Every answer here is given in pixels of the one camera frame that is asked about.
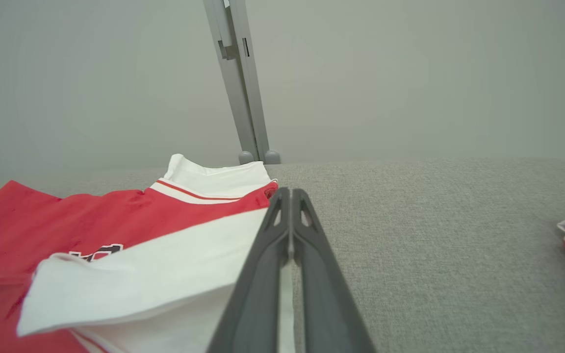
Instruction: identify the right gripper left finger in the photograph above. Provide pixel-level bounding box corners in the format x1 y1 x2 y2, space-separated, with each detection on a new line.
206 186 292 353

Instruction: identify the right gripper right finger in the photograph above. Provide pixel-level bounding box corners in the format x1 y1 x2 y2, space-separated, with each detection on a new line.
291 188 376 353

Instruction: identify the red and white jersey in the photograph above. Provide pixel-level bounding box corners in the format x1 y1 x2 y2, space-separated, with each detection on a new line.
0 153 295 353

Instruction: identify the grey fabric sofa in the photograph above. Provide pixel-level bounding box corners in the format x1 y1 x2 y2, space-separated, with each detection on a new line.
0 157 565 353

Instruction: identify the grey partition post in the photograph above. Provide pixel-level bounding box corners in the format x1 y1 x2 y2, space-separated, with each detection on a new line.
228 0 282 165
203 0 263 165

